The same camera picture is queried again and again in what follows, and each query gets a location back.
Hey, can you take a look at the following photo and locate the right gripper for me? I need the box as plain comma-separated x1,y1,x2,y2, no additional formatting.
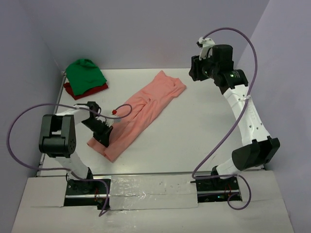
189,51,219,81

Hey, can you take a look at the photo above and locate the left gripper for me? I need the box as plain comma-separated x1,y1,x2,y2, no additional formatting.
81,118,113,148

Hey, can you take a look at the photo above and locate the pink t shirt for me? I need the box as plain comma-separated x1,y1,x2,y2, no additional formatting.
87,71,187,162

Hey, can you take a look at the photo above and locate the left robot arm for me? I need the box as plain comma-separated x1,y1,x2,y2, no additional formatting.
39,101,115,194

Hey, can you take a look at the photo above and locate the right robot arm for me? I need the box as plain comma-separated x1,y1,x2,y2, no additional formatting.
189,42,280,190

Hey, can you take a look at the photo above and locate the silver taped panel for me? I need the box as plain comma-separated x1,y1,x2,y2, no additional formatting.
109,174,198,210

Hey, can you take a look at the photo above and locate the red folded t shirt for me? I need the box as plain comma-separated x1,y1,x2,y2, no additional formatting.
63,83,108,100

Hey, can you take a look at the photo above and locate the green folded t shirt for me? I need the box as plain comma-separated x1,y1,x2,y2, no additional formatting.
66,59,107,95

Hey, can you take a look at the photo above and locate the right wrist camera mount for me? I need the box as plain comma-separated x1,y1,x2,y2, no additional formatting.
197,37,215,60

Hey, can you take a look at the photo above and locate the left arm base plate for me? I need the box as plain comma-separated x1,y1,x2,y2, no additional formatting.
64,180,107,210

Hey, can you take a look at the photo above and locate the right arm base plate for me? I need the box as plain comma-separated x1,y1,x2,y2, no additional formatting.
190,177,242,203

